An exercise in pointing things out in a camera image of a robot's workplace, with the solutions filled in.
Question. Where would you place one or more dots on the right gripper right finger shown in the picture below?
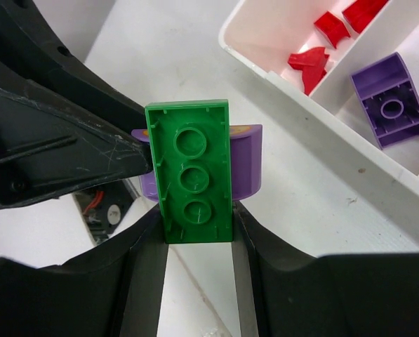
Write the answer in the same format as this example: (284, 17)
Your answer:
(277, 285)

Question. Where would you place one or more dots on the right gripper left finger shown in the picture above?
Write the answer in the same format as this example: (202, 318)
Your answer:
(141, 253)

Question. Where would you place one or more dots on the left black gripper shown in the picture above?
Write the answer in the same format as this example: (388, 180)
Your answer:
(49, 146)

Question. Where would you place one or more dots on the green lego plate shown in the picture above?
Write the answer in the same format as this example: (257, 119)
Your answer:
(190, 145)

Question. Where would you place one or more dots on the purple round flower lego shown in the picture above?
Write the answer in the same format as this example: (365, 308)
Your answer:
(389, 100)

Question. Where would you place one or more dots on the red winged lego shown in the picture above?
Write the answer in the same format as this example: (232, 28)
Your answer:
(312, 64)

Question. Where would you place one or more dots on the red notched lego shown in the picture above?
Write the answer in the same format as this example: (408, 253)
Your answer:
(332, 28)

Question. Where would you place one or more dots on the red arch lego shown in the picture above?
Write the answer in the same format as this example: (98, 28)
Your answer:
(361, 12)

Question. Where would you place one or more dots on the white compartment tray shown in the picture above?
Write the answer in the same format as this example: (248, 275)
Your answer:
(262, 35)

